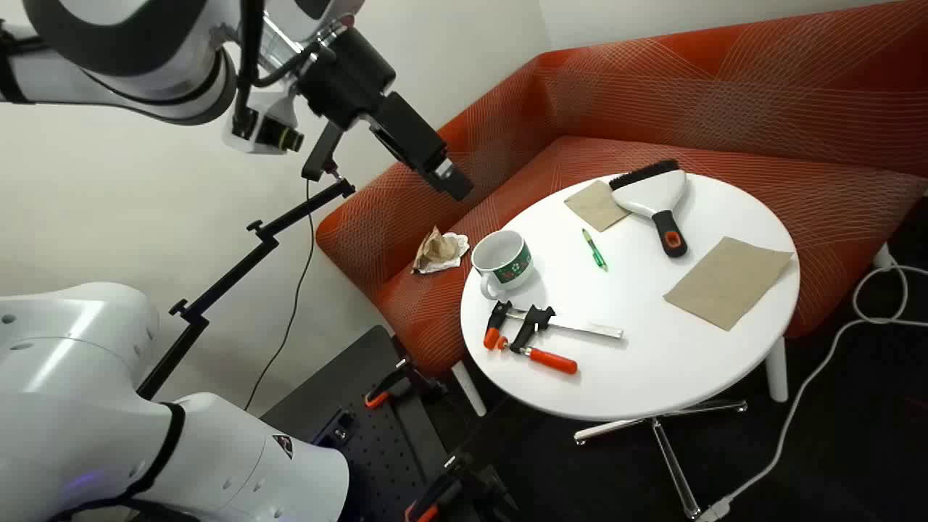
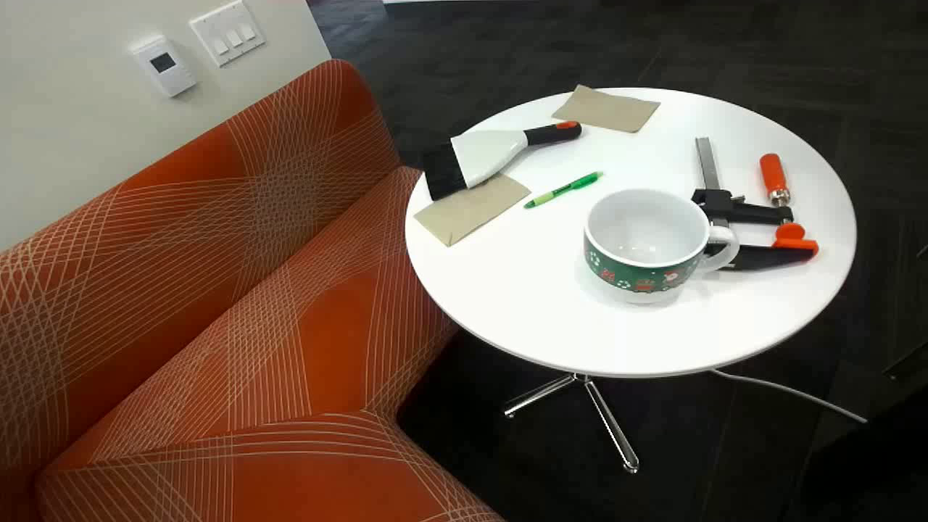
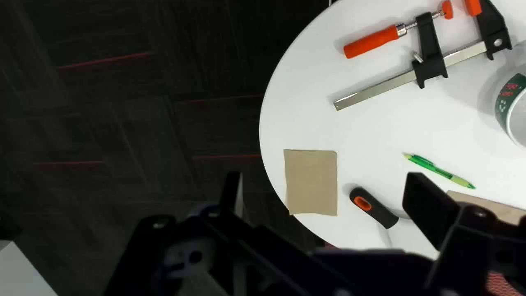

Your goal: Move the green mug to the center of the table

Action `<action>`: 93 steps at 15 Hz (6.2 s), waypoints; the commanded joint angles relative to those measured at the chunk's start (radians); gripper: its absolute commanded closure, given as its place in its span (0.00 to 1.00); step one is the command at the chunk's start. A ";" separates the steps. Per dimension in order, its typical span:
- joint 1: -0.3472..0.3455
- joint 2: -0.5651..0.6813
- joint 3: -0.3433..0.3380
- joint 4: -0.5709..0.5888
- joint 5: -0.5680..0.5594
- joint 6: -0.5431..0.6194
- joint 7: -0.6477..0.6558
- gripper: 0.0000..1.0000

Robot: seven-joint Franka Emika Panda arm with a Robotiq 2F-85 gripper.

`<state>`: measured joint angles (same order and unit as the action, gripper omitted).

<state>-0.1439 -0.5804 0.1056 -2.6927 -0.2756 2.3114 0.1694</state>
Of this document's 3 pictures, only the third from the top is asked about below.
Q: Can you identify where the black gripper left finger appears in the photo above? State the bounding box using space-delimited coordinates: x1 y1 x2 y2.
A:
104 171 352 296

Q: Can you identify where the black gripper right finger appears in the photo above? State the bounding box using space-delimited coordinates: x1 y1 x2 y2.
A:
403 172 526 296

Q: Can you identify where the green and white mug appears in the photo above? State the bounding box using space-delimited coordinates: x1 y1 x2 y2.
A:
479 52 526 148

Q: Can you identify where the large brown cardboard sheet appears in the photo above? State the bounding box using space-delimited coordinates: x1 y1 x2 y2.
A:
449 190 526 225

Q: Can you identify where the green pen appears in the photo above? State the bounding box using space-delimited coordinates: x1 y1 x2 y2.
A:
403 153 476 189

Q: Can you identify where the small brown cardboard piece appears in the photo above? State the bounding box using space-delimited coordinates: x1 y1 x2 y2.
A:
285 149 338 215

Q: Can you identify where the round white table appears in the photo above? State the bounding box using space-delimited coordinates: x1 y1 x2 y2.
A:
260 0 526 248

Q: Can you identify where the scraper with black orange handle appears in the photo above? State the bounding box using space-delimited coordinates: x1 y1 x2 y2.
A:
349 187 400 246

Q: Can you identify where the orange handled bar clamp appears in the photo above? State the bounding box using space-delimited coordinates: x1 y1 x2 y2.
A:
334 0 514 110

